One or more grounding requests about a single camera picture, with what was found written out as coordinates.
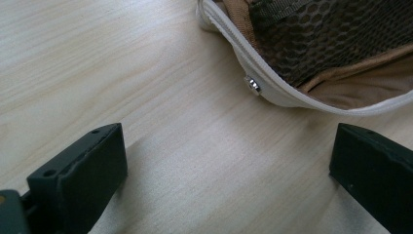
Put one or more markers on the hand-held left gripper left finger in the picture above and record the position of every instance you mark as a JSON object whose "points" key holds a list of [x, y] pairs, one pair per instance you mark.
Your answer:
{"points": [[87, 182]]}

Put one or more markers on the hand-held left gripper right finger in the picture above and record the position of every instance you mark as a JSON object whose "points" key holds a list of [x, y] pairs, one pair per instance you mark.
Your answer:
{"points": [[373, 172]]}

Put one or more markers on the white zippered bag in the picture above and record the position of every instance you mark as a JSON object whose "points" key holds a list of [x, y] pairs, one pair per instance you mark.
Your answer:
{"points": [[324, 48]]}

